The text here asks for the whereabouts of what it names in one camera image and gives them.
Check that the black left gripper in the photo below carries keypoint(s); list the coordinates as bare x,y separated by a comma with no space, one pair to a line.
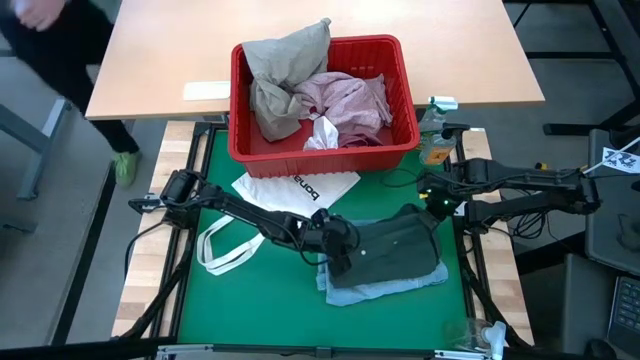
337,240

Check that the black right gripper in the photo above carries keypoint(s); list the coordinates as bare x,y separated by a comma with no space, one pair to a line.
442,192

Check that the dark green garment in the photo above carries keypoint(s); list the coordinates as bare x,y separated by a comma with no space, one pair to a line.
395,250

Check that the white printed tote bag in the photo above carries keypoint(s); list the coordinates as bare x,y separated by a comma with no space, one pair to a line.
295,192

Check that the light blue towel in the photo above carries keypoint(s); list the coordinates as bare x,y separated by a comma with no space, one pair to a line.
380,292

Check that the grey beige garment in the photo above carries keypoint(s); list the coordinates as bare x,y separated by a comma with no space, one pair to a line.
282,60

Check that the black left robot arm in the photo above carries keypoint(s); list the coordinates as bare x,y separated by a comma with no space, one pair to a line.
240,210

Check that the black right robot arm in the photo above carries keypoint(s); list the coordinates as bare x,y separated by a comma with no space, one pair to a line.
530,182

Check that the red plastic laundry basket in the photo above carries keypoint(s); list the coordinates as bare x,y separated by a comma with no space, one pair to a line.
320,162

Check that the pump bottle with orange liquid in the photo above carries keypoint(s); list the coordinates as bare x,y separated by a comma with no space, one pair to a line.
436,150

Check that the spray bottle with white trigger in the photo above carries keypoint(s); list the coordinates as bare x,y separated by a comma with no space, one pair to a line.
436,112

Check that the maroon garment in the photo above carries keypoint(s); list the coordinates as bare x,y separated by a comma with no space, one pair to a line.
360,140

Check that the small white cloth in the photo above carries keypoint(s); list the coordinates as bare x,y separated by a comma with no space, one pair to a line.
322,135

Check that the green table mat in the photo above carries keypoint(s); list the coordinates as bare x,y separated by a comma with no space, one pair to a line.
250,310

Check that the pale pink garment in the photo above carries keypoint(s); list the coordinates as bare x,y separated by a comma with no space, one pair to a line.
347,100

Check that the clear plastic spray bottle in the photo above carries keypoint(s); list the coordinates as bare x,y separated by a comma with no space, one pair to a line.
477,337

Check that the silver aluminium bar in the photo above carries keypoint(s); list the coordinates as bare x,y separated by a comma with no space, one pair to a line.
200,351

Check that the grey plastic cabinet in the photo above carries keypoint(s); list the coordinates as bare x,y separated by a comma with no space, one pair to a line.
615,240

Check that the white printed tag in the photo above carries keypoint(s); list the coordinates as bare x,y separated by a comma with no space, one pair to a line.
620,161

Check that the white paper label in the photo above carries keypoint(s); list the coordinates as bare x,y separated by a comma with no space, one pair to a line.
206,90

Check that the black keyboard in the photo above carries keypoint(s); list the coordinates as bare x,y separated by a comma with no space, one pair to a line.
627,310

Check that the green shoe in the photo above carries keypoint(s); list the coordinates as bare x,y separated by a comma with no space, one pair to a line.
126,167

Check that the light wooden desk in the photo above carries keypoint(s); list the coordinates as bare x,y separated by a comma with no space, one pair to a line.
200,50

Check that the grey metal desk leg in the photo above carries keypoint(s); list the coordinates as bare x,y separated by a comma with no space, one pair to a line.
30,135

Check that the person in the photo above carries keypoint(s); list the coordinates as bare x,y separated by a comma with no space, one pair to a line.
65,55

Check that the person's hand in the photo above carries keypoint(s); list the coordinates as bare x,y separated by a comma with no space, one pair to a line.
37,12

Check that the black metal table frame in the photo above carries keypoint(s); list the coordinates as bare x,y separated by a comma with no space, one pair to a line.
187,162

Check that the black metal desk frame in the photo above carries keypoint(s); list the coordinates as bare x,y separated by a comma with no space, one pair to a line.
615,40

